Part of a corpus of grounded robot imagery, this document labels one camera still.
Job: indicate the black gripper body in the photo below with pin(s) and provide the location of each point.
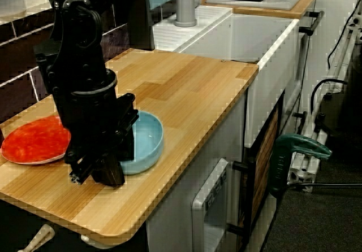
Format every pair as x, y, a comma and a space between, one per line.
93, 122

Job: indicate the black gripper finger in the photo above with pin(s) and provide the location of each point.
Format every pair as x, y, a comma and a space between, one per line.
108, 171
127, 146

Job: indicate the light blue bowl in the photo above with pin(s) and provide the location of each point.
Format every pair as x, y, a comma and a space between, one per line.
150, 141

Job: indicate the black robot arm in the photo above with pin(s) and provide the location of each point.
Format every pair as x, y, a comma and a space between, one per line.
76, 51

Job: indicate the red orange plate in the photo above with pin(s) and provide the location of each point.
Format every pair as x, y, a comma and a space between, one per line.
31, 141

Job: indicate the white toy kitchen cabinet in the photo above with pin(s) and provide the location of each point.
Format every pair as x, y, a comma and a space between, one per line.
175, 206

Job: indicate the grey toy dishwasher panel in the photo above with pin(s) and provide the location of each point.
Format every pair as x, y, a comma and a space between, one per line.
198, 206

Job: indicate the wood slat black-framed door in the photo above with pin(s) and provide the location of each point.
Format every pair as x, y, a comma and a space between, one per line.
263, 156

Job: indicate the grey toy faucet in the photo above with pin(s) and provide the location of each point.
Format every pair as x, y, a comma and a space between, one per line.
185, 9

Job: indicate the white toy sink unit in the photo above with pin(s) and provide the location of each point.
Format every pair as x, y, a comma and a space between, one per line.
271, 93

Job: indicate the green clamp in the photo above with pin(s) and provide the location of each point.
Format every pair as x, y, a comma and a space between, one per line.
282, 161

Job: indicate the dark vertical post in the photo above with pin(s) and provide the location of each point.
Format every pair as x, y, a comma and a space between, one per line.
138, 23

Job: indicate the silver aluminium frame rail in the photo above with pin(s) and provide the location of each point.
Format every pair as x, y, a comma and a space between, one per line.
299, 175

